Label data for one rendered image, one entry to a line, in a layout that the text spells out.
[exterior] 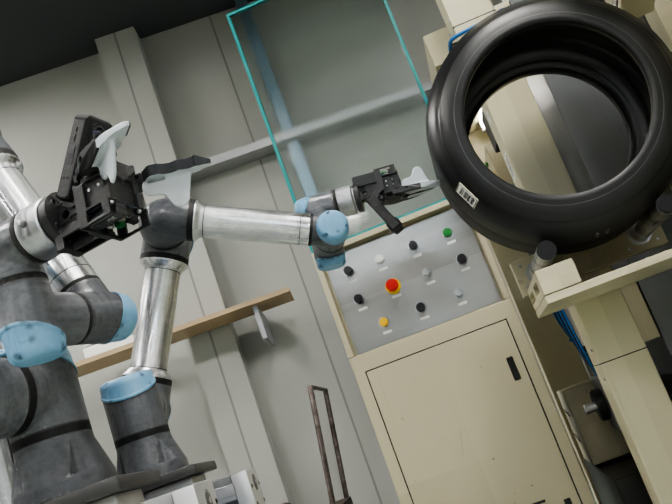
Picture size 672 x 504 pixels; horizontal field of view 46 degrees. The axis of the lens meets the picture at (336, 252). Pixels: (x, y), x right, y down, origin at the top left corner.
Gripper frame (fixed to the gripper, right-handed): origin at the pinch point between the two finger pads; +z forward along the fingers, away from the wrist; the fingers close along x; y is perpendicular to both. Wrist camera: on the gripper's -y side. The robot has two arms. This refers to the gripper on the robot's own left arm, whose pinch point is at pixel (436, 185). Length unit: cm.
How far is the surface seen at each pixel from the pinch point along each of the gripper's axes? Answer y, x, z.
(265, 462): -63, 318, -151
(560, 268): -28.5, -8.8, 21.8
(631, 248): -24, 25, 45
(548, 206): -14.9, -12.5, 22.6
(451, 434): -61, 62, -15
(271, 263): 69, 345, -126
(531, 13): 30.4, -12.5, 31.4
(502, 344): -38, 63, 7
